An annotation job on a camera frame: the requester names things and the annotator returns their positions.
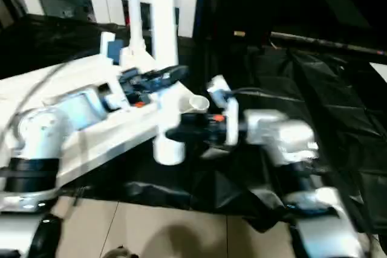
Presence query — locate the white plastic table leg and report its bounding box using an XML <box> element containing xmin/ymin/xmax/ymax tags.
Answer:
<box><xmin>126</xmin><ymin>0</ymin><xmax>148</xmax><ymax>55</ymax></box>
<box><xmin>149</xmin><ymin>0</ymin><xmax>186</xmax><ymax>166</ymax></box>

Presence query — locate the white plastic table top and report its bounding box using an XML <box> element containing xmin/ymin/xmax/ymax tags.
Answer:
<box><xmin>0</xmin><ymin>54</ymin><xmax>210</xmax><ymax>188</ymax></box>

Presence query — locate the blue upright panel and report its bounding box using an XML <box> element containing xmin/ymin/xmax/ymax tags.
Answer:
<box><xmin>192</xmin><ymin>0</ymin><xmax>210</xmax><ymax>39</ymax></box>

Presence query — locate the black mat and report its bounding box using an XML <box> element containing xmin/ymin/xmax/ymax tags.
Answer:
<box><xmin>0</xmin><ymin>13</ymin><xmax>387</xmax><ymax>234</ymax></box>

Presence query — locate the brown round object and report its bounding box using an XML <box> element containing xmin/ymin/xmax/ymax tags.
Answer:
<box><xmin>105</xmin><ymin>246</ymin><xmax>137</xmax><ymax>258</ymax></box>

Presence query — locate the long metal rod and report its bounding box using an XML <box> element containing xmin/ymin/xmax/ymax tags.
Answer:
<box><xmin>270</xmin><ymin>30</ymin><xmax>387</xmax><ymax>57</ymax></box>

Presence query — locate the white sheet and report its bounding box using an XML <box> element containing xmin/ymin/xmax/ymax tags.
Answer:
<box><xmin>368</xmin><ymin>61</ymin><xmax>387</xmax><ymax>84</ymax></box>

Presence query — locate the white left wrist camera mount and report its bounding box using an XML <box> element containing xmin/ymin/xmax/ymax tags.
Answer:
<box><xmin>99</xmin><ymin>31</ymin><xmax>129</xmax><ymax>114</ymax></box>

